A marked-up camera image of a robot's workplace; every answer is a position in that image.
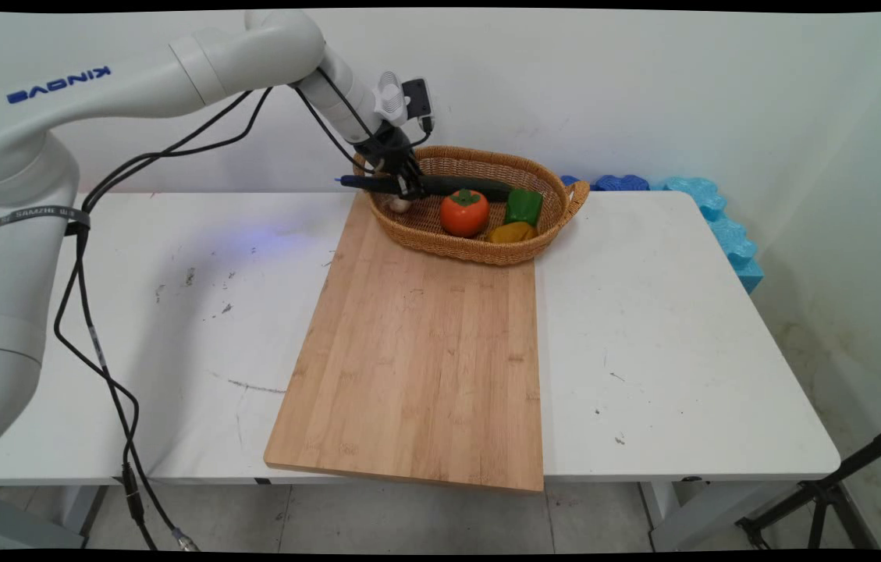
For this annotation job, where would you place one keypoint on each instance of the oval woven wicker basket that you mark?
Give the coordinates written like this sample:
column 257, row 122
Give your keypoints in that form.
column 456, row 250

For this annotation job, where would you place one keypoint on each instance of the white ribbed camera mount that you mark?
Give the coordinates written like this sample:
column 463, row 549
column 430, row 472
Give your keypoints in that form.
column 390, row 98

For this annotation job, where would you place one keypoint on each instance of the bamboo wooden cutting board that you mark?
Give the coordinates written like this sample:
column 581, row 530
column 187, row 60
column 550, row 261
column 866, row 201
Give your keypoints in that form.
column 424, row 351

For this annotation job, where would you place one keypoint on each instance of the green bell pepper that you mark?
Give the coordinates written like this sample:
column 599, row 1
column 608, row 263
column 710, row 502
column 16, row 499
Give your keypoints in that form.
column 523, row 207

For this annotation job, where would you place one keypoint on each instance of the long dark green cucumber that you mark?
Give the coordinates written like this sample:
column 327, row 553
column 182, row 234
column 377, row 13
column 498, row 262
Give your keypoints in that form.
column 463, row 187

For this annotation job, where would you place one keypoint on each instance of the light blue foam piece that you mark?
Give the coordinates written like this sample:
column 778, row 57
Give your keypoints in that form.
column 721, row 226

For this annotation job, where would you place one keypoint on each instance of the orange persimmon with green calyx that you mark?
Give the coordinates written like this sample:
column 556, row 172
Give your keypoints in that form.
column 463, row 215

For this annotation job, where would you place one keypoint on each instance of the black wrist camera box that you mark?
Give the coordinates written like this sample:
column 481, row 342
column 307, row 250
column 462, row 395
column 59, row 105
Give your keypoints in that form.
column 417, row 97

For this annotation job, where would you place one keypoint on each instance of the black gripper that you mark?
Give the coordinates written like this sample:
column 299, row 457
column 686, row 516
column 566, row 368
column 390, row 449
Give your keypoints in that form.
column 387, row 150

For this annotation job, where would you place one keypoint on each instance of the yellow bell pepper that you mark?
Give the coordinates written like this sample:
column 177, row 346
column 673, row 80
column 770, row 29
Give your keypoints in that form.
column 512, row 232

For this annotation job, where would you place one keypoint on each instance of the white table leg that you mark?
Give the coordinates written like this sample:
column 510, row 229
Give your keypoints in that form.
column 670, row 515
column 73, row 507

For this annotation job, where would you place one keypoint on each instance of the white garlic bulb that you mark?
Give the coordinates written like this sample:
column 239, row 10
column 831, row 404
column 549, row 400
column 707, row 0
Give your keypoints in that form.
column 399, row 204

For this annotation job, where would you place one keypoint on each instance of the dark blue foam piece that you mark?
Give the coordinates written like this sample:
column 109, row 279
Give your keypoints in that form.
column 621, row 183

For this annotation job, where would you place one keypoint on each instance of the black tripod stand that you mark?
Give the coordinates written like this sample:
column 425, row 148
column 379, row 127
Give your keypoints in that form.
column 830, row 492

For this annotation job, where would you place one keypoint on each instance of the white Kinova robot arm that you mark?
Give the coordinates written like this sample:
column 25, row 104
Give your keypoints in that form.
column 136, row 78

